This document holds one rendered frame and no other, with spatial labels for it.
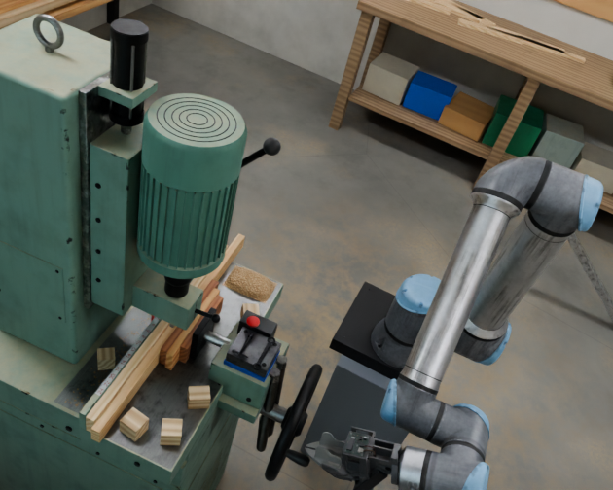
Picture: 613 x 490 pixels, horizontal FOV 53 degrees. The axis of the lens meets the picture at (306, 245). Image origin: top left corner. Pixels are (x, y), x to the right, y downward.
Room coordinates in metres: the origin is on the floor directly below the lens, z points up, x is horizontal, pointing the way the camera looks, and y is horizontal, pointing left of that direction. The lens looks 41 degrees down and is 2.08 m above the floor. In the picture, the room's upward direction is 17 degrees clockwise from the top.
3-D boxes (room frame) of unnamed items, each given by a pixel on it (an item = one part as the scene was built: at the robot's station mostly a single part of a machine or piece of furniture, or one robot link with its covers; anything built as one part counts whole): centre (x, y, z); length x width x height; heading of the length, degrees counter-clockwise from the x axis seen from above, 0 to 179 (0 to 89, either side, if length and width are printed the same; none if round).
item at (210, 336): (0.89, 0.14, 0.95); 0.09 x 0.07 x 0.09; 171
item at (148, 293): (0.89, 0.26, 1.03); 0.14 x 0.07 x 0.09; 81
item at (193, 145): (0.89, 0.24, 1.35); 0.18 x 0.18 x 0.31
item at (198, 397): (0.75, 0.13, 0.92); 0.05 x 0.04 x 0.04; 113
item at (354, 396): (1.36, -0.38, 0.27); 0.30 x 0.30 x 0.55; 77
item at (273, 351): (0.88, 0.04, 0.99); 0.13 x 0.11 x 0.06; 171
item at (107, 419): (0.93, 0.23, 0.92); 0.68 x 0.02 x 0.04; 171
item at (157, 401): (0.88, 0.13, 0.87); 0.61 x 0.30 x 0.06; 171
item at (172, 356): (0.92, 0.20, 0.93); 0.23 x 0.02 x 0.06; 171
